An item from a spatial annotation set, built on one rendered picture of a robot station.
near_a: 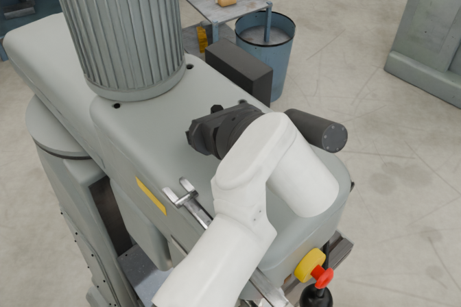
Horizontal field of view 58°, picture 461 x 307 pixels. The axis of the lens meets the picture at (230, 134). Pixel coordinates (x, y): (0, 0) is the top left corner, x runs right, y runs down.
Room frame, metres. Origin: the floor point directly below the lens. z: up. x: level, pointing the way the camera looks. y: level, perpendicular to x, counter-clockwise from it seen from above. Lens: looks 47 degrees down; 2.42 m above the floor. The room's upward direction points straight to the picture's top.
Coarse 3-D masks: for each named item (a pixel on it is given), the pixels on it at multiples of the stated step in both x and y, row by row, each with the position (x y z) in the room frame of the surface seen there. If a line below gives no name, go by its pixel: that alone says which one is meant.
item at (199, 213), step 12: (180, 180) 0.38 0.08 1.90; (168, 192) 0.36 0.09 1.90; (192, 192) 0.36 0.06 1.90; (180, 204) 0.34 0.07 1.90; (192, 204) 0.34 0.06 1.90; (204, 216) 0.32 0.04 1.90; (204, 228) 0.30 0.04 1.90; (252, 276) 0.23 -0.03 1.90; (264, 276) 0.23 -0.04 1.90; (264, 288) 0.21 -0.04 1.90; (276, 288) 0.21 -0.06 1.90; (276, 300) 0.20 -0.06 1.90
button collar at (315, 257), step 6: (312, 252) 0.32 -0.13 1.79; (318, 252) 0.32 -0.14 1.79; (306, 258) 0.31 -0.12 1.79; (312, 258) 0.31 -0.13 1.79; (318, 258) 0.31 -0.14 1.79; (324, 258) 0.32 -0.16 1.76; (300, 264) 0.30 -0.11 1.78; (306, 264) 0.30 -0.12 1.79; (312, 264) 0.30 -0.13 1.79; (318, 264) 0.31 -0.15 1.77; (300, 270) 0.29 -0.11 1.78; (306, 270) 0.29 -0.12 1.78; (300, 276) 0.29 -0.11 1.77; (306, 276) 0.29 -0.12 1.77
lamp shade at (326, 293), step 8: (304, 288) 0.38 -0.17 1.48; (312, 288) 0.37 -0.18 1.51; (328, 288) 0.37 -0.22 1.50; (304, 296) 0.36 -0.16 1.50; (312, 296) 0.35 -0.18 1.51; (320, 296) 0.35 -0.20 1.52; (328, 296) 0.36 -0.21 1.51; (304, 304) 0.35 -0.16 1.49; (312, 304) 0.34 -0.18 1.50; (320, 304) 0.34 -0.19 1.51; (328, 304) 0.34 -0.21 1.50
